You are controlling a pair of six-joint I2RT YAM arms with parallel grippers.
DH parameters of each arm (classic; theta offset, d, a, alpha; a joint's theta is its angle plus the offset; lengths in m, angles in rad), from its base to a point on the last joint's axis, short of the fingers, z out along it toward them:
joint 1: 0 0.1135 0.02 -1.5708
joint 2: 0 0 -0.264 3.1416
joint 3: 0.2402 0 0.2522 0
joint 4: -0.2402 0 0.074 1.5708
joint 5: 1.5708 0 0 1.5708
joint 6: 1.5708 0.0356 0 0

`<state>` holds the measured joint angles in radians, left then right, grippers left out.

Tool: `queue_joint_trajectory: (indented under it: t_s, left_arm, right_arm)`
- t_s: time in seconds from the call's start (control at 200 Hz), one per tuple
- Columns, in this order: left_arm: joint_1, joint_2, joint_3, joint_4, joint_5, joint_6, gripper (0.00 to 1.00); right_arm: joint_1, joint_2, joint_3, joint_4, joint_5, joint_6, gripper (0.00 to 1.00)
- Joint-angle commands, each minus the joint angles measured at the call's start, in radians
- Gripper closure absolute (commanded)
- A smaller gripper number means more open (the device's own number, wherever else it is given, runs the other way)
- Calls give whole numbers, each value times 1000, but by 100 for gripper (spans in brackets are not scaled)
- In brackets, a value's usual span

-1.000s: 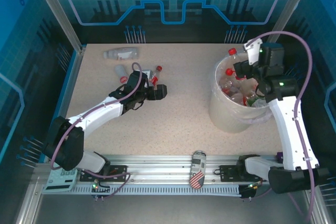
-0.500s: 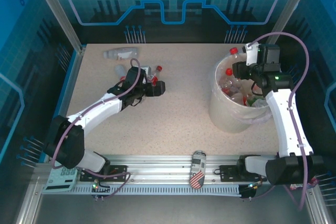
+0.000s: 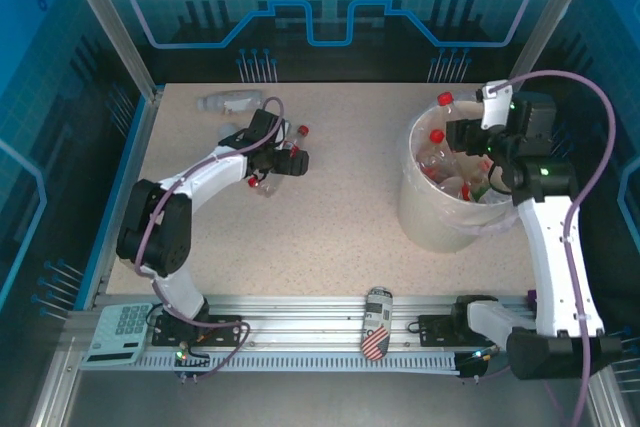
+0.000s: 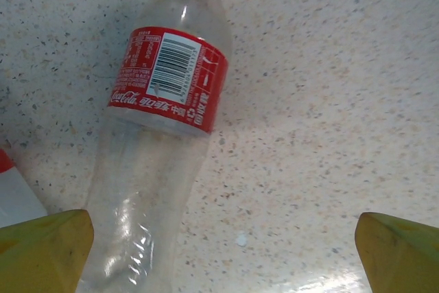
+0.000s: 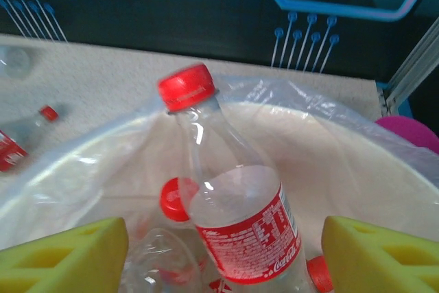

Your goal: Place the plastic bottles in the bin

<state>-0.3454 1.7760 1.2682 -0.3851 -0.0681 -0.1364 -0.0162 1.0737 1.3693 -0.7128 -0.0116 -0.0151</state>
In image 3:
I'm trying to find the red cap clear bottle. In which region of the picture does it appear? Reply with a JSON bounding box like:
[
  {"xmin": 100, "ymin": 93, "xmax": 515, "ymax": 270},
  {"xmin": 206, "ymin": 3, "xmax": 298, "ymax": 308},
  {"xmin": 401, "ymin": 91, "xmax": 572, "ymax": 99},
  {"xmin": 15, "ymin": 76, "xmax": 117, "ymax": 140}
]
[
  {"xmin": 418, "ymin": 128, "xmax": 462, "ymax": 174},
  {"xmin": 248, "ymin": 174, "xmax": 282, "ymax": 197},
  {"xmin": 434, "ymin": 90, "xmax": 477, "ymax": 124}
]

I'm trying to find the clear plastic bin liner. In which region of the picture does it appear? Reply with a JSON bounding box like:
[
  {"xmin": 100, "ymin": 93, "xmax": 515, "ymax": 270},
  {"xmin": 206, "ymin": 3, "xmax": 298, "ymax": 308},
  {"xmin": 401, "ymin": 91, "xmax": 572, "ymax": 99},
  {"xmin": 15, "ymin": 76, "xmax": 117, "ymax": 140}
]
[{"xmin": 407, "ymin": 94, "xmax": 525, "ymax": 238}]

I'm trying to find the white round bin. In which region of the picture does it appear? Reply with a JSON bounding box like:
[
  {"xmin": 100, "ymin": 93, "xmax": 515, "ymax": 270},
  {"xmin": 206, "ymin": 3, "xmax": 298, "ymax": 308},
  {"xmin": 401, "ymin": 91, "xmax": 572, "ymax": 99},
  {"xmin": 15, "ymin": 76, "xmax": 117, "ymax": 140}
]
[{"xmin": 398, "ymin": 94, "xmax": 524, "ymax": 254}]

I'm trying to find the clear bottle grey label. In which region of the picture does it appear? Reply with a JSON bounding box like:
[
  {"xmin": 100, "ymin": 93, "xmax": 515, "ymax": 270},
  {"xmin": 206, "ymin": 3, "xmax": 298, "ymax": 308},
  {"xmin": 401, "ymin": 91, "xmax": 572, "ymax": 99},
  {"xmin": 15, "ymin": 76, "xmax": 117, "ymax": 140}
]
[{"xmin": 196, "ymin": 90, "xmax": 266, "ymax": 116}]

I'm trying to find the pale crushed clear bottle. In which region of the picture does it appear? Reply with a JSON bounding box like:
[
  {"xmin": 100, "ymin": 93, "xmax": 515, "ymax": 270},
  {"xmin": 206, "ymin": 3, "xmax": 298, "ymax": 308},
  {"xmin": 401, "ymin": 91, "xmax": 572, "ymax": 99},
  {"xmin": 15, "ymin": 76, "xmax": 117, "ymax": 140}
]
[{"xmin": 439, "ymin": 174, "xmax": 474, "ymax": 203}]

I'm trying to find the newsprint flag patterned case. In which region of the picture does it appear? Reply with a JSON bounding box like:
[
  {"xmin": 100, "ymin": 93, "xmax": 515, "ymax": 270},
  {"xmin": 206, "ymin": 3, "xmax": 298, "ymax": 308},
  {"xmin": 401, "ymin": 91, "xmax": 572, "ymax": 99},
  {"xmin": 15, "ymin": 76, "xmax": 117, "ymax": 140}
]
[{"xmin": 360, "ymin": 286, "xmax": 394, "ymax": 362}]

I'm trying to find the white desk calculator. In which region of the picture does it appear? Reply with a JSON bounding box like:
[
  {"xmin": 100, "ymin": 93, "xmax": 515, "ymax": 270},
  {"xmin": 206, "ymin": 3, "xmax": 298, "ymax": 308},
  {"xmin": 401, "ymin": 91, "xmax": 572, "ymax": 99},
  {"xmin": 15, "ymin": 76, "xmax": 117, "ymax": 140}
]
[{"xmin": 79, "ymin": 302, "xmax": 155, "ymax": 372}]

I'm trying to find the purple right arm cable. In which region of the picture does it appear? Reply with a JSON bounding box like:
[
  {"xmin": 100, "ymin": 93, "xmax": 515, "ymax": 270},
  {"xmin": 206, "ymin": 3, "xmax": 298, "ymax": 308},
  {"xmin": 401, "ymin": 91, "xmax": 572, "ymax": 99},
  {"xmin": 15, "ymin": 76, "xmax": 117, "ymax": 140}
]
[{"xmin": 492, "ymin": 70, "xmax": 617, "ymax": 427}]

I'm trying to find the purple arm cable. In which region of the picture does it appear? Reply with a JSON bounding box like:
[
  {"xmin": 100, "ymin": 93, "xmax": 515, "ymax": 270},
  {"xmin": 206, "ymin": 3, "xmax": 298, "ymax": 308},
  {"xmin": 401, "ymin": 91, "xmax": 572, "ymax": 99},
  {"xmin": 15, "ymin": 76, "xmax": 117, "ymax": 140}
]
[
  {"xmin": 133, "ymin": 95, "xmax": 287, "ymax": 298},
  {"xmin": 492, "ymin": 70, "xmax": 617, "ymax": 427}
]

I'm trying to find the aluminium frame post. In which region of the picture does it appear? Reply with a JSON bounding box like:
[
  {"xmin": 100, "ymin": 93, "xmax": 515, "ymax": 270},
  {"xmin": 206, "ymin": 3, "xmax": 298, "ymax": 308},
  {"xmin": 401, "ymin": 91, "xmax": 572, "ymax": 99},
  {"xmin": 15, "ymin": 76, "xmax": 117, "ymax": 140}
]
[
  {"xmin": 55, "ymin": 0, "xmax": 165, "ymax": 101},
  {"xmin": 508, "ymin": 0, "xmax": 591, "ymax": 93}
]

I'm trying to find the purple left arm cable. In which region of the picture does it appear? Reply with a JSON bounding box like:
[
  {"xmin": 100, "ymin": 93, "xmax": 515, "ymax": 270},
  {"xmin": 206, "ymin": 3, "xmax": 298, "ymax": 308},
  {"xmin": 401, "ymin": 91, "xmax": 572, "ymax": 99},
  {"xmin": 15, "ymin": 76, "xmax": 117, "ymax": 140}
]
[{"xmin": 133, "ymin": 95, "xmax": 287, "ymax": 298}]

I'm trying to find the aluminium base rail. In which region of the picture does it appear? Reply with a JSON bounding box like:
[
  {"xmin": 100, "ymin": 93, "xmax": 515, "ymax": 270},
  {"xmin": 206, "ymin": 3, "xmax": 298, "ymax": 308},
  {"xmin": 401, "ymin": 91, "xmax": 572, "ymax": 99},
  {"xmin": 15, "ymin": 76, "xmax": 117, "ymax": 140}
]
[{"xmin": 64, "ymin": 291, "xmax": 551, "ymax": 381}]

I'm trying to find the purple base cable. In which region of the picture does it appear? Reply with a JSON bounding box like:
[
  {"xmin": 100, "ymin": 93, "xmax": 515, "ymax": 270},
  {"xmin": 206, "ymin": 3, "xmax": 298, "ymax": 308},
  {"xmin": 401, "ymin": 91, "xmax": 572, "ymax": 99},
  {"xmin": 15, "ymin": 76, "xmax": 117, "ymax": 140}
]
[
  {"xmin": 174, "ymin": 321, "xmax": 251, "ymax": 384},
  {"xmin": 459, "ymin": 364, "xmax": 512, "ymax": 384}
]

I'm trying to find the white slotted cable duct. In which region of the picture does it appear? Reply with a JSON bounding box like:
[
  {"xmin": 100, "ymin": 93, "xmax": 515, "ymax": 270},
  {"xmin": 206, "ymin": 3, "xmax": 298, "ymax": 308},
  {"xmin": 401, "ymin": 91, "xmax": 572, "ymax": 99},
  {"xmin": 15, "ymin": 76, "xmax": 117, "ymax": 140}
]
[{"xmin": 134, "ymin": 350, "xmax": 464, "ymax": 376}]

